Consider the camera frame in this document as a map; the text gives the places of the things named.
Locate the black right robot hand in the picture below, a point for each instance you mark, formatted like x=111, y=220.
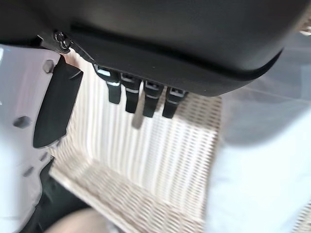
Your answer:
x=170, y=36

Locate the white garment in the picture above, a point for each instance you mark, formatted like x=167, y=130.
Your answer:
x=255, y=170

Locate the white wicker basket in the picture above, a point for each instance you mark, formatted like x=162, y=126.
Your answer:
x=145, y=170

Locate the silver right robot leg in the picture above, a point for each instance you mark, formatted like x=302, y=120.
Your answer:
x=77, y=223

